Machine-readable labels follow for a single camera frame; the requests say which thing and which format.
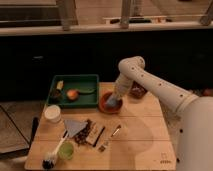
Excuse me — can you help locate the white cup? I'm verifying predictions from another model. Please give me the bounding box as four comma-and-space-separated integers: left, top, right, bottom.
44, 105, 61, 123

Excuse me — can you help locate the black marker pen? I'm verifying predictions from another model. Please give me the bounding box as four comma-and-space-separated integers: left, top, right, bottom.
92, 126, 105, 147

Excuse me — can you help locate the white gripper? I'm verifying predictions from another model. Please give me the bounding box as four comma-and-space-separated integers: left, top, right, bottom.
114, 74, 132, 100

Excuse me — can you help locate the yellow banana piece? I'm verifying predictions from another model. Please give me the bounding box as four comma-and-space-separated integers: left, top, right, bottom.
56, 80, 63, 90

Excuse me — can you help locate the green cup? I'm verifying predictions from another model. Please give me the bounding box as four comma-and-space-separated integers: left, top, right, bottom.
58, 142, 74, 160

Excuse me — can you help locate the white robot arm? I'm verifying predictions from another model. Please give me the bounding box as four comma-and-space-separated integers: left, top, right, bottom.
113, 56, 213, 171

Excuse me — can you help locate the grey triangular cloth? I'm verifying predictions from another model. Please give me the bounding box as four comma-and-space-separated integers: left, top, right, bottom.
64, 120, 87, 138

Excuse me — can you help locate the dark round cup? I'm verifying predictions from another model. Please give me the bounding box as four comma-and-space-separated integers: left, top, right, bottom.
49, 89, 62, 102

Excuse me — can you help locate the red apple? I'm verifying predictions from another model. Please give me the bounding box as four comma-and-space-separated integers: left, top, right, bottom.
66, 89, 79, 101

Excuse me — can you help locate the dark brown bowl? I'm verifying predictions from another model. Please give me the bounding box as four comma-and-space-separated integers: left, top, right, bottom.
129, 82, 147, 99

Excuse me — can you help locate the green plastic tray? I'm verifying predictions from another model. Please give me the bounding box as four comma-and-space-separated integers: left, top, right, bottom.
46, 74, 99, 108

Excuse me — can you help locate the red bowl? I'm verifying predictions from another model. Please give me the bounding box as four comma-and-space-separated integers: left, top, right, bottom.
98, 92, 123, 114

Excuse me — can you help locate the green cucumber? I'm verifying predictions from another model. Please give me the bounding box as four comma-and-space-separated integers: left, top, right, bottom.
78, 89, 96, 94

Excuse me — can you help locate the metal fork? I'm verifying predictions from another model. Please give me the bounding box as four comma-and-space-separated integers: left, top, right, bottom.
97, 124, 122, 153

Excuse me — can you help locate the white dish brush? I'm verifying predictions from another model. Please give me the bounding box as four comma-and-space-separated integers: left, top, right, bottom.
42, 132, 68, 170

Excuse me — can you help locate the blue sponge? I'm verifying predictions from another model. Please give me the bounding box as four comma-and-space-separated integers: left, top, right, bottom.
105, 96, 117, 107

